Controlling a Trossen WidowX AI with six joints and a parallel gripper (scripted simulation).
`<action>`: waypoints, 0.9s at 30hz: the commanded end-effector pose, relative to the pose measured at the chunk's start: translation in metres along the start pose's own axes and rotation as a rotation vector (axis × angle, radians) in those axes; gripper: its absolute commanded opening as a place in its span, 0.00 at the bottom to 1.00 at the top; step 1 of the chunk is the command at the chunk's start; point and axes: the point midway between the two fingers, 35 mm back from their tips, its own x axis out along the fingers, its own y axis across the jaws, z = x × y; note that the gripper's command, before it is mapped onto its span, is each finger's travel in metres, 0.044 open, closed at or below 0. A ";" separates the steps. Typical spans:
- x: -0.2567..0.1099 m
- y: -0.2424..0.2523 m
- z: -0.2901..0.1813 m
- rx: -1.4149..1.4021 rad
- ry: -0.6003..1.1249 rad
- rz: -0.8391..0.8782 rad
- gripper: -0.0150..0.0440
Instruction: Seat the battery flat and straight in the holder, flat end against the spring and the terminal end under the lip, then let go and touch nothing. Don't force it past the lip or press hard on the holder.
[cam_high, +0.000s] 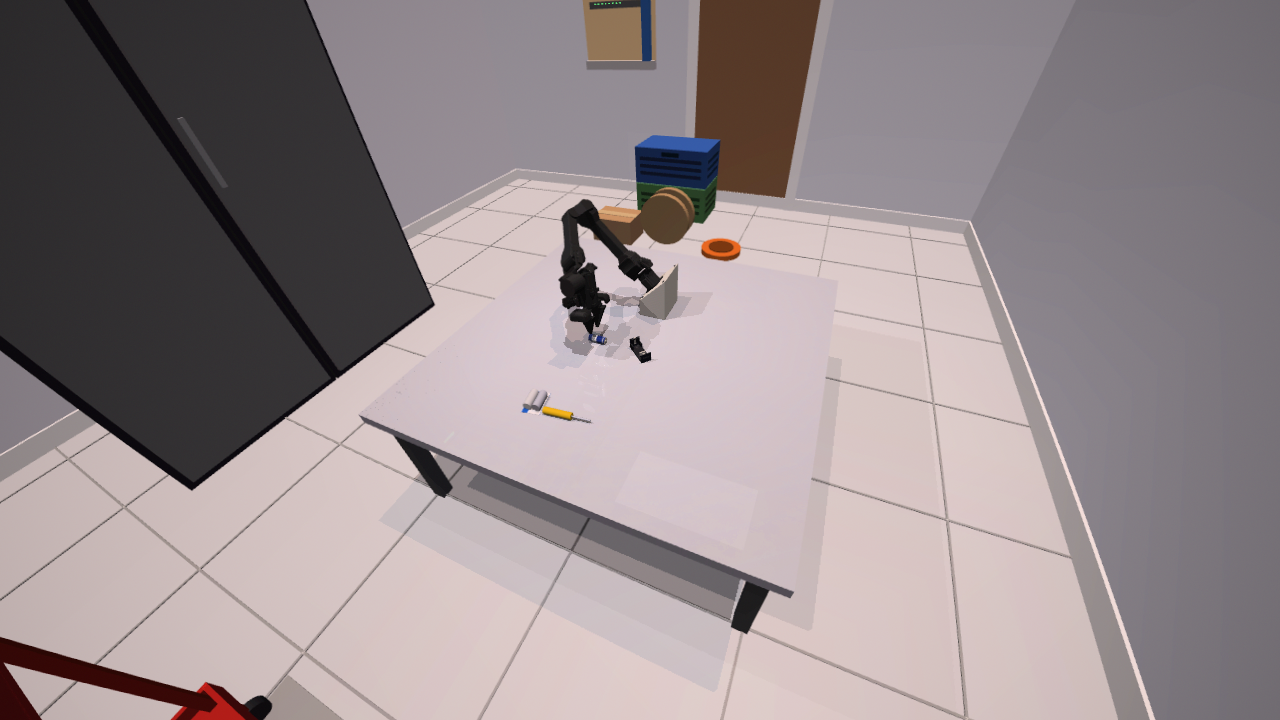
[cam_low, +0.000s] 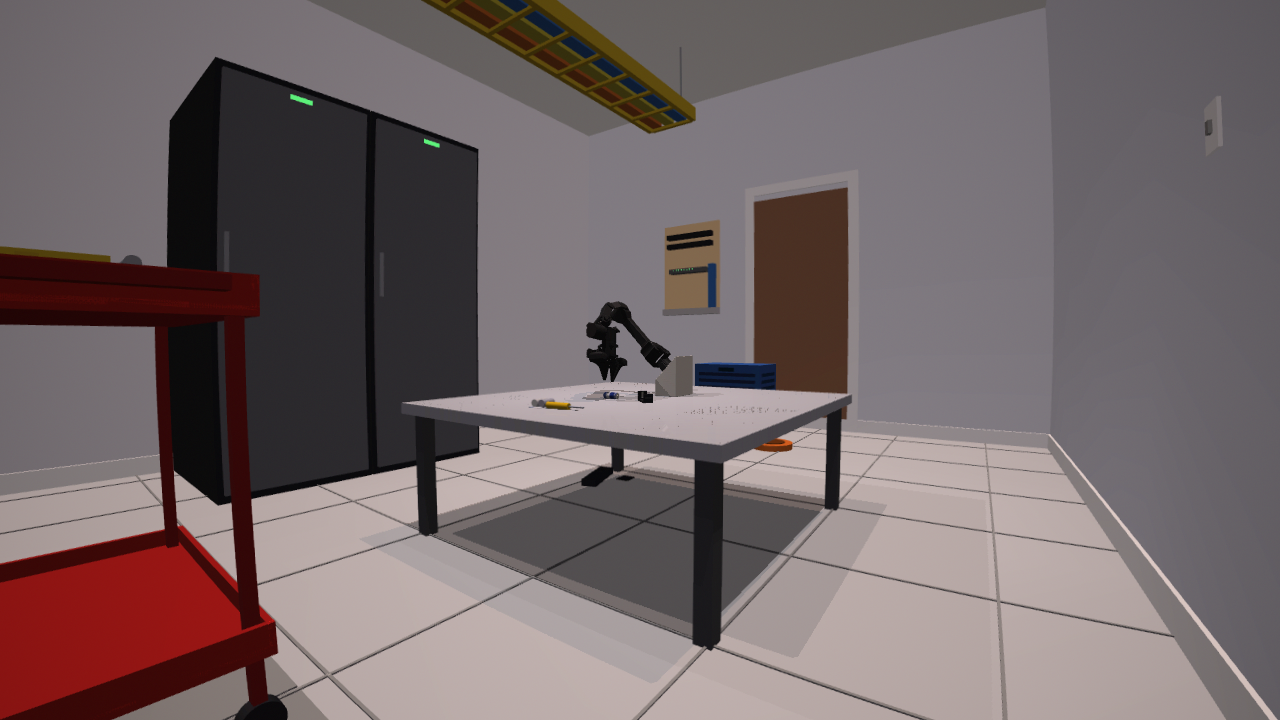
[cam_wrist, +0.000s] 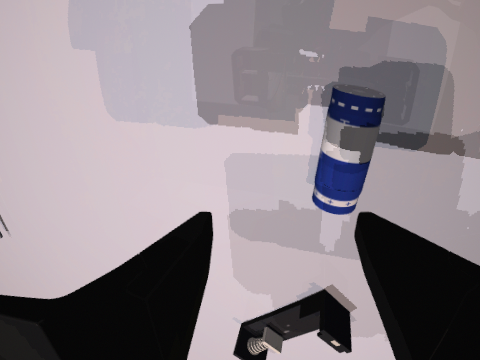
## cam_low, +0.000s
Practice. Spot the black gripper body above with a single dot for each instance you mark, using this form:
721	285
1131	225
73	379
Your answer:
608	354

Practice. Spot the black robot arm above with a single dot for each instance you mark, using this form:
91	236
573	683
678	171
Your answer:
600	330

